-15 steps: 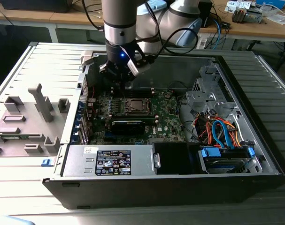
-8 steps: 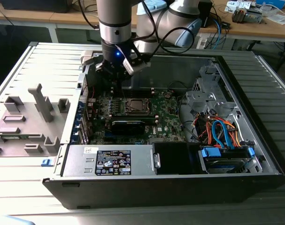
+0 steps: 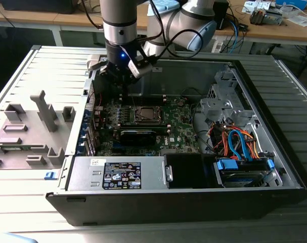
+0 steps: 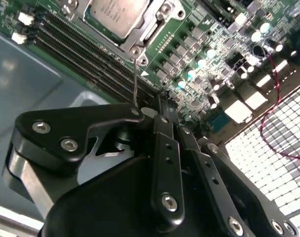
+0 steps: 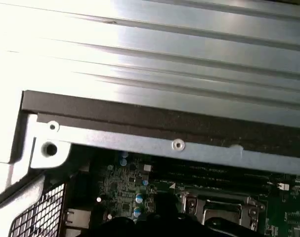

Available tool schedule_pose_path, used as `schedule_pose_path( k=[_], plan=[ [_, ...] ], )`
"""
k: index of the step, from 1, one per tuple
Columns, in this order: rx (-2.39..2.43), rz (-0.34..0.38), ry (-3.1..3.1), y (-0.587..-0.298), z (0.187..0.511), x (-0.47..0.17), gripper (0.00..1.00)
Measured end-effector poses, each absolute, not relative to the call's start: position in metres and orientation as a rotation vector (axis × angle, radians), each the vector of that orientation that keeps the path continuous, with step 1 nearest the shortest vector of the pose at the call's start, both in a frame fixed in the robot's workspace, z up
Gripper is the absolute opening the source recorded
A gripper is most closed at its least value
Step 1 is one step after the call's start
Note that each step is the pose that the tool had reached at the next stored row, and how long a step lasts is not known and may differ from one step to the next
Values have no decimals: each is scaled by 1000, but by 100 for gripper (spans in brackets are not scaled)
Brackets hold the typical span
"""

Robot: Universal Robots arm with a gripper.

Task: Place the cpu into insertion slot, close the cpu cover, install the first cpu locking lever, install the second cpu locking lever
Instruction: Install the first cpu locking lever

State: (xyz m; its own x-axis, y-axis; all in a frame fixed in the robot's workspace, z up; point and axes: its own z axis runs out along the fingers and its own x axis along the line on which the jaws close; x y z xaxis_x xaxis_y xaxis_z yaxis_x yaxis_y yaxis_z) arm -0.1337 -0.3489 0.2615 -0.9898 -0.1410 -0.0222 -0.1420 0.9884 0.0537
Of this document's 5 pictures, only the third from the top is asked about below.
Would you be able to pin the silver CPU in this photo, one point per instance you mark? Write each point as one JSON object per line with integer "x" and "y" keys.
{"x": 153, "y": 116}

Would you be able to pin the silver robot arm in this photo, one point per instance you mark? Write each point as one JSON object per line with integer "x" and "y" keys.
{"x": 117, "y": 15}

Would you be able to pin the black RAM slot bank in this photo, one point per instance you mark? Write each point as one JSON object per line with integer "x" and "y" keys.
{"x": 162, "y": 130}
{"x": 148, "y": 100}

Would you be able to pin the CPU socket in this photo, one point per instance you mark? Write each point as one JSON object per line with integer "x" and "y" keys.
{"x": 137, "y": 121}

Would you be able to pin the copper CPU cooler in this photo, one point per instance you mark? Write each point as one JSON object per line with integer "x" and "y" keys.
{"x": 257, "y": 16}

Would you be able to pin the black graphics card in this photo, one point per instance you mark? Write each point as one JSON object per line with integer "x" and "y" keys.
{"x": 138, "y": 138}

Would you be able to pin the silver coin cell battery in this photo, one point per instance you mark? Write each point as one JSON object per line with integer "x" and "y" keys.
{"x": 181, "y": 102}

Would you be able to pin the green motherboard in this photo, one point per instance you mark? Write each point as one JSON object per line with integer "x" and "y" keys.
{"x": 181, "y": 121}

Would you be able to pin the wooden desk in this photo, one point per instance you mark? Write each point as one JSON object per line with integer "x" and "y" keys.
{"x": 29, "y": 17}

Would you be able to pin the black box on desk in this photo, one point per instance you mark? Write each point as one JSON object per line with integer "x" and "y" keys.
{"x": 37, "y": 6}

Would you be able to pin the grey parts rack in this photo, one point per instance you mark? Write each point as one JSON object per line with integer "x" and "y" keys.
{"x": 37, "y": 141}

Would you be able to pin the silver metal drive cage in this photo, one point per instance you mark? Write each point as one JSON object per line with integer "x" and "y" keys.
{"x": 219, "y": 106}

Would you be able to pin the silver power supply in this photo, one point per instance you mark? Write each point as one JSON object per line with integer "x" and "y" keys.
{"x": 80, "y": 174}

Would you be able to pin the black upright box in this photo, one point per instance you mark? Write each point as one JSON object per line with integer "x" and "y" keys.
{"x": 222, "y": 15}

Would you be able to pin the green RAM stick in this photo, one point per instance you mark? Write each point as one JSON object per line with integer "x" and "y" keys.
{"x": 19, "y": 148}

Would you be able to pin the blue case latch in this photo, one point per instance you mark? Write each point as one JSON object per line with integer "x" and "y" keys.
{"x": 50, "y": 176}

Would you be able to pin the black PC case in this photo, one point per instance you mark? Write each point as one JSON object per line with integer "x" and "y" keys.
{"x": 143, "y": 207}

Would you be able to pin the hard disk in blue carrier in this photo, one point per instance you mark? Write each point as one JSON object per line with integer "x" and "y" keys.
{"x": 229, "y": 165}

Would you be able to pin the silver metal drive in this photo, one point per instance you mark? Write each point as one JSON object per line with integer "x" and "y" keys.
{"x": 274, "y": 17}

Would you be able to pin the blue cardboard box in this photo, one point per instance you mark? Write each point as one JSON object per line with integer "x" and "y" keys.
{"x": 292, "y": 3}

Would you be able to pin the pale blue blurred object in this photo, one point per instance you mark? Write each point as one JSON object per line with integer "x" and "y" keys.
{"x": 11, "y": 239}

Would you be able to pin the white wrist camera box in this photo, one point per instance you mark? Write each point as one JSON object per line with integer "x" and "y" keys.
{"x": 139, "y": 71}

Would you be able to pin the silver expansion bracket row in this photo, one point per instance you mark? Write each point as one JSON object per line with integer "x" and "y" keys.
{"x": 92, "y": 100}

